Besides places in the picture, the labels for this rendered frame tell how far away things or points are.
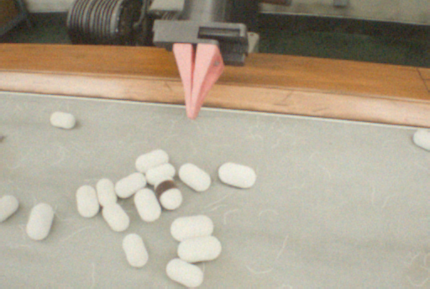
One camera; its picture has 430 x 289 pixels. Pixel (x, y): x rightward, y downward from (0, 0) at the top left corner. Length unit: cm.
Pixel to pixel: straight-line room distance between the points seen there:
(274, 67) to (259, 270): 28
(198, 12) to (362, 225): 27
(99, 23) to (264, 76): 36
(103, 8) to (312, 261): 57
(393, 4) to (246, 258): 231
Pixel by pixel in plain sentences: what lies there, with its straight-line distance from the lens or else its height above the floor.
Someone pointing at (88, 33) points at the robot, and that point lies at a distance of 72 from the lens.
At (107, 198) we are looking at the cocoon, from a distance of 34.
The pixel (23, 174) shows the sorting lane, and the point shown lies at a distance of 43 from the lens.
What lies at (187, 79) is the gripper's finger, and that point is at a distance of 36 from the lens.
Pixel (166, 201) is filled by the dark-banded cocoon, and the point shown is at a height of 76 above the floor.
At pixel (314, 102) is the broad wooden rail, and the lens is 45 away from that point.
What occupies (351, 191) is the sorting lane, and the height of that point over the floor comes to 74.
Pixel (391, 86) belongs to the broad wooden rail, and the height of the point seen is 76.
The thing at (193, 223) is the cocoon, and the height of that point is 76.
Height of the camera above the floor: 101
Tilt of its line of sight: 41 degrees down
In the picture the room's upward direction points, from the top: 3 degrees counter-clockwise
